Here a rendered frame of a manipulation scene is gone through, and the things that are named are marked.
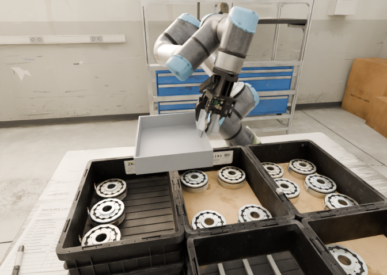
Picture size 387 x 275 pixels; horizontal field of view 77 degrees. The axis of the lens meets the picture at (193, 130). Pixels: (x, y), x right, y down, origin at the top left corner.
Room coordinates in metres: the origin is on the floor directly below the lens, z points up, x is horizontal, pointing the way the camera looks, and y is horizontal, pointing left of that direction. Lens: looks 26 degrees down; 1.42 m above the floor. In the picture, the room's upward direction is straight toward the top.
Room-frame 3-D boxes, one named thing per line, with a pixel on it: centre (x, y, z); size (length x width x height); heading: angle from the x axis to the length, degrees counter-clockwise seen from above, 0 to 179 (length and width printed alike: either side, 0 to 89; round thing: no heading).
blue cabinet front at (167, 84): (2.56, 0.03, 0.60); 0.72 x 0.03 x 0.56; 99
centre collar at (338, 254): (0.41, -0.37, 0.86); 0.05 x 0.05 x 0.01
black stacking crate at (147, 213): (0.59, 0.20, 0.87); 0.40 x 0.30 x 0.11; 11
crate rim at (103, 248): (0.59, 0.20, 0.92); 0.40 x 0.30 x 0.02; 11
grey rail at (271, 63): (2.65, -0.36, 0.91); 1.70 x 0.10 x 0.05; 99
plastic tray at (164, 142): (0.66, 0.07, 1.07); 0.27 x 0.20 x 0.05; 8
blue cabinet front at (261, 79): (2.68, -0.76, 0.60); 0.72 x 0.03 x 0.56; 99
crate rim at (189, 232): (0.65, -0.09, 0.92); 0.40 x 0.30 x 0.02; 11
